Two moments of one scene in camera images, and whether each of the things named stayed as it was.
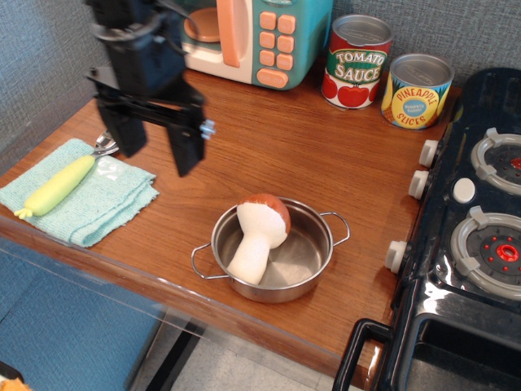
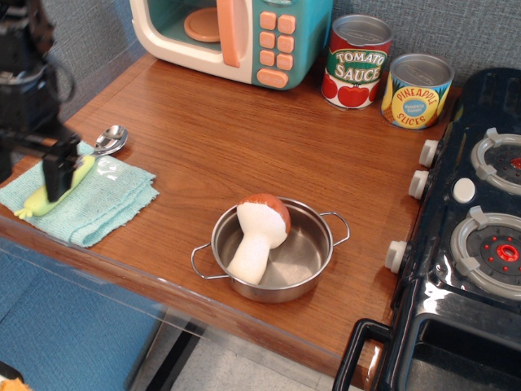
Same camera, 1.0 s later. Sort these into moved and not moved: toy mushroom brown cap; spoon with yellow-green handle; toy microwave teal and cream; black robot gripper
Moved: black robot gripper
Not moved: spoon with yellow-green handle; toy mushroom brown cap; toy microwave teal and cream
